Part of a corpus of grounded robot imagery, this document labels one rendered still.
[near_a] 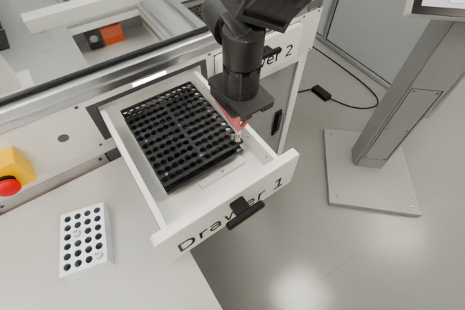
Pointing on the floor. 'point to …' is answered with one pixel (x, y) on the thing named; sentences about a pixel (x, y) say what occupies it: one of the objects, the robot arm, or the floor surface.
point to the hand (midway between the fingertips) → (238, 124)
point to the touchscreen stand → (394, 128)
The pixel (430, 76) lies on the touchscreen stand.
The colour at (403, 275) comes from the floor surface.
